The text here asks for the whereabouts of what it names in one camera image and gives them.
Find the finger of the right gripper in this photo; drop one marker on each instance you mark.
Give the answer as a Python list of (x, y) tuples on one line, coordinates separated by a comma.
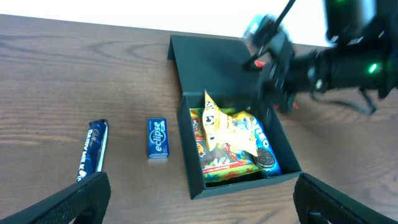
[(262, 108)]

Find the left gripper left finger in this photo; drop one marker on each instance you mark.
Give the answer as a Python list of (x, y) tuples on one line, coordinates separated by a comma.
[(85, 201)]

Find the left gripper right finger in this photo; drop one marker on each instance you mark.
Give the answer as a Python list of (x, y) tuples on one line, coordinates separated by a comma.
[(318, 202)]

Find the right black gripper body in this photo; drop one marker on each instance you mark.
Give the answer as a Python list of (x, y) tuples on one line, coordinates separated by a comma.
[(279, 86)]

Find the yellow sunflower seeds bag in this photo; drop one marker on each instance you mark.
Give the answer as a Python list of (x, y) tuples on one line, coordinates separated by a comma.
[(235, 131)]

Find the blue Oreo cookie pack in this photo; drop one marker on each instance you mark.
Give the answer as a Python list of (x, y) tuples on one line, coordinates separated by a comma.
[(265, 159)]

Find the Haribo gummy worms bag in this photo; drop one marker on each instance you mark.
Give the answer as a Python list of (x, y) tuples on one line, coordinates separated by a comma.
[(219, 164)]

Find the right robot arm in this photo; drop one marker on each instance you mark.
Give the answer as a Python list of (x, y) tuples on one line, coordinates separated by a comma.
[(363, 58)]

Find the red snack bag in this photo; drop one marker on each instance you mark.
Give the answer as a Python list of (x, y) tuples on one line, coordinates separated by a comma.
[(260, 64)]

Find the Cadbury Dairy Milk bar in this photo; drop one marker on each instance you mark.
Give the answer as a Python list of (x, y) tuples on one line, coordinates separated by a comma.
[(92, 158)]

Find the black open gift box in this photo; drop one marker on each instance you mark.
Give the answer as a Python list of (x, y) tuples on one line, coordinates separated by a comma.
[(216, 66)]

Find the blue Eclipse mints tin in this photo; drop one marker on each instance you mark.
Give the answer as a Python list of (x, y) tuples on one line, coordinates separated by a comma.
[(158, 140)]

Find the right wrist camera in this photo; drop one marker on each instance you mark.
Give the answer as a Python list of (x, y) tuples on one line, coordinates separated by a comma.
[(262, 30)]

